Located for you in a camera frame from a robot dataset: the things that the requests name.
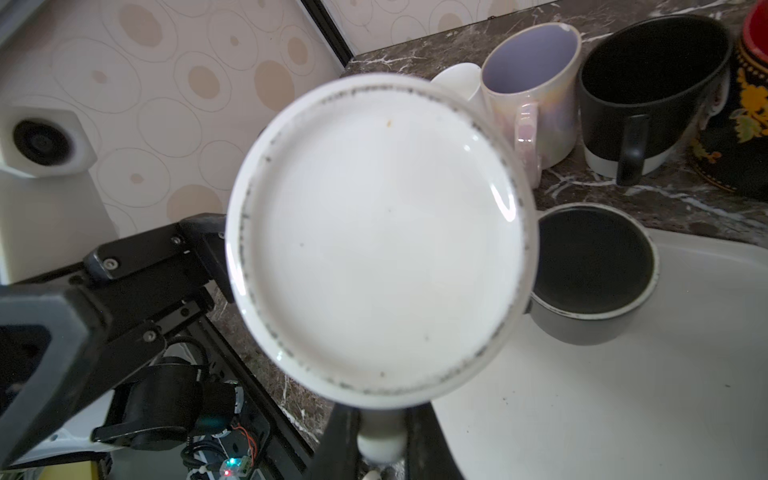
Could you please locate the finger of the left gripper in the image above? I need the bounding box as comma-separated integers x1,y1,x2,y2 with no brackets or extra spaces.
83,213,234,300
1,284,216,468

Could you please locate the pink iridescent mug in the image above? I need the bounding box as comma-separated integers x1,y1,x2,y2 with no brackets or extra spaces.
481,22,582,189

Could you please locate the black white mug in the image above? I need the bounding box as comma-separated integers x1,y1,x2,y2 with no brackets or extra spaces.
578,14,734,186

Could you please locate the white ribbed-base mug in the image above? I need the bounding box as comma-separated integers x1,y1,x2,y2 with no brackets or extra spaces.
431,62,486,114

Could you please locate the beige rectangular tray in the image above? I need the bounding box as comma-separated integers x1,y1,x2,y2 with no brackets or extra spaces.
434,230,767,479

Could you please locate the small black mug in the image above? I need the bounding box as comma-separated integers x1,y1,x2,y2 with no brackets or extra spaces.
528,203,661,346

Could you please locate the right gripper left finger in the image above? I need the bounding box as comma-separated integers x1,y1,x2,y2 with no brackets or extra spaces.
303,404,360,480

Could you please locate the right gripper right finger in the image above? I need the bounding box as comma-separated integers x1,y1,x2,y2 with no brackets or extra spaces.
405,403,464,480

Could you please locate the plain white mug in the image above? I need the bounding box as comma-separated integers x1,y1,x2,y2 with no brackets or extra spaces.
225,73,538,464

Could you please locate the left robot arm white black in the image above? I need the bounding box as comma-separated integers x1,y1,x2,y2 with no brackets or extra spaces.
1,213,235,468

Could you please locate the black skull mug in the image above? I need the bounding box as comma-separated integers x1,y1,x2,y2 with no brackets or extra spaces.
691,1,767,201

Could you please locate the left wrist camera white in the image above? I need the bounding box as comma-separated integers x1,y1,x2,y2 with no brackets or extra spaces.
1,105,119,285

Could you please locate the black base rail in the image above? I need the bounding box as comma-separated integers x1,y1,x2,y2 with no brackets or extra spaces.
173,318,312,479

